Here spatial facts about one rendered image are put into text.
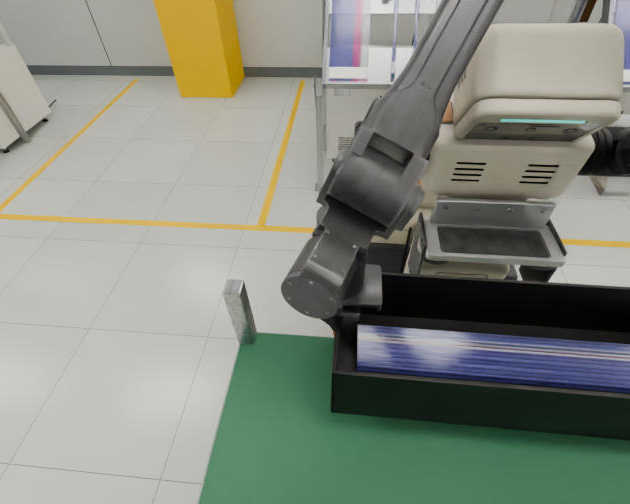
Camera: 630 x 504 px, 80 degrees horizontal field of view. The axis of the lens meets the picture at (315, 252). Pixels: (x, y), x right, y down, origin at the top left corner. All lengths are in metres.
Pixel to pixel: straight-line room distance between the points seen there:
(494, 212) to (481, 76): 0.28
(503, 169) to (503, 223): 0.12
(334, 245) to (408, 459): 0.39
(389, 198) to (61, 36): 4.98
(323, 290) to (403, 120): 0.16
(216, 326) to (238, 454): 1.33
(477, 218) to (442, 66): 0.49
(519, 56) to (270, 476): 0.70
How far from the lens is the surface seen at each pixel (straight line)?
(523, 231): 0.85
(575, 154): 0.80
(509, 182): 0.80
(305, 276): 0.32
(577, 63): 0.70
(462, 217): 0.80
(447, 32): 0.38
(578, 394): 0.54
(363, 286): 0.46
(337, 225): 0.35
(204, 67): 3.99
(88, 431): 1.90
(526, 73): 0.66
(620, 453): 0.76
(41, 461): 1.94
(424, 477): 0.64
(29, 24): 5.36
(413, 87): 0.35
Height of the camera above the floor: 1.56
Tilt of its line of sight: 46 degrees down
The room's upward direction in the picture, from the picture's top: 2 degrees counter-clockwise
